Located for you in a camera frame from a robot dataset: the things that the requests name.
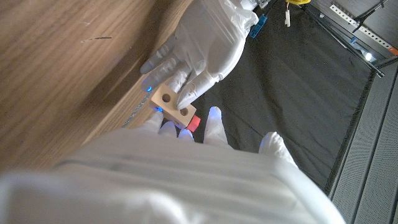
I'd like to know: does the black backdrop curtain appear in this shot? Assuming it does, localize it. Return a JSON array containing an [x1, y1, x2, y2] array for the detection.
[[161, 0, 376, 189]]

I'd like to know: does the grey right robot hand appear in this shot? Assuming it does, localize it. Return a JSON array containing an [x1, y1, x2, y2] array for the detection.
[[0, 106, 346, 224]]

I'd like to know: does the wooden block with holes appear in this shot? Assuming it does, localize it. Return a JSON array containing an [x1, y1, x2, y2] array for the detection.
[[150, 83, 198, 129]]

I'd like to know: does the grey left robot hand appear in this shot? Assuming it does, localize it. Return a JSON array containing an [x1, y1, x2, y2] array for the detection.
[[139, 0, 261, 111]]

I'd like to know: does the red-headed wooden screw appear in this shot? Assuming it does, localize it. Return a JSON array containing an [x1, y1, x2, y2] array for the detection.
[[186, 114, 201, 133]]

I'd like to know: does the black backdrop stand pole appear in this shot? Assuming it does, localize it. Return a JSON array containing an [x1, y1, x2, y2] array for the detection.
[[303, 1, 386, 78]]

